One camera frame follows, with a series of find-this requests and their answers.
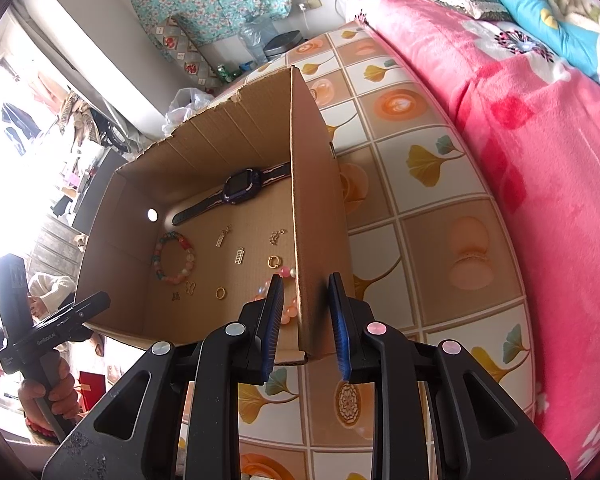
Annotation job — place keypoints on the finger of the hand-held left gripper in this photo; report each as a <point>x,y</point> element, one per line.
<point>92,305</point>

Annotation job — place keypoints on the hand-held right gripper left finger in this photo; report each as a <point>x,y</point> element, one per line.
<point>272,320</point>

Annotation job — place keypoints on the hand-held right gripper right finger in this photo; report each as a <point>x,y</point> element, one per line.
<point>339,325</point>

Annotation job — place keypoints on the gold hoop earring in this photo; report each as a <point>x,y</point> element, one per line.
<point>270,261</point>

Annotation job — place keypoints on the gold abacus charm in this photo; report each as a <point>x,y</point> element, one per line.
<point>240,256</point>

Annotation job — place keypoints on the gold butterfly earring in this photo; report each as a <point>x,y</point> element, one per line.
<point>190,287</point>

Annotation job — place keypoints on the gold bar charm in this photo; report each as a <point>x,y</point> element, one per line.
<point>221,240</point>

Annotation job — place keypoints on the brown cardboard box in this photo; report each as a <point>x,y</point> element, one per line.
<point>320,210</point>

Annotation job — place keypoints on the person's left hand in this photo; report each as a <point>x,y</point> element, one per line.
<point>60,395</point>

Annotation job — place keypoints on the red gift bag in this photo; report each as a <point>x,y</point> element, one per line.
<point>92,390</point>

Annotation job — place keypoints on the dark cabinet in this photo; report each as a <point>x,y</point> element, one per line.
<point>92,185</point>

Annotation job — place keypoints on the floral patterned tablecloth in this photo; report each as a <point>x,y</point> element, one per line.
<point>430,200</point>

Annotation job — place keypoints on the dark hanging jacket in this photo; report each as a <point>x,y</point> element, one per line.
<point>17,122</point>

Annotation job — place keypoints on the pile of cloth items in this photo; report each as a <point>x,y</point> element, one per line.
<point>92,120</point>

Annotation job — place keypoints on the white plastic bag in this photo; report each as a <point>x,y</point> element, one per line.
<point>185,105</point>

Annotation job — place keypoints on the green drink can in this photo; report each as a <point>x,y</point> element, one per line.
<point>223,72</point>

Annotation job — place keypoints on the pink fleece blanket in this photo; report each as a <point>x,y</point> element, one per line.
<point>555,185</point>

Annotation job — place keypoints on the folded patterned cushion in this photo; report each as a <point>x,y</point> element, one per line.
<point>180,45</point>

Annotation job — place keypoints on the dark round stool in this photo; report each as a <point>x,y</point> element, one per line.
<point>282,42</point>

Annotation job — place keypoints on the clear plastic water jug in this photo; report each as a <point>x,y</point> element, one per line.
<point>257,37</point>

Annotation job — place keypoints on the blue patterned quilt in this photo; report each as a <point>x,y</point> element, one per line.
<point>555,5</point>

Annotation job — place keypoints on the white wall socket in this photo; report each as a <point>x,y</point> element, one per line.
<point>310,4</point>

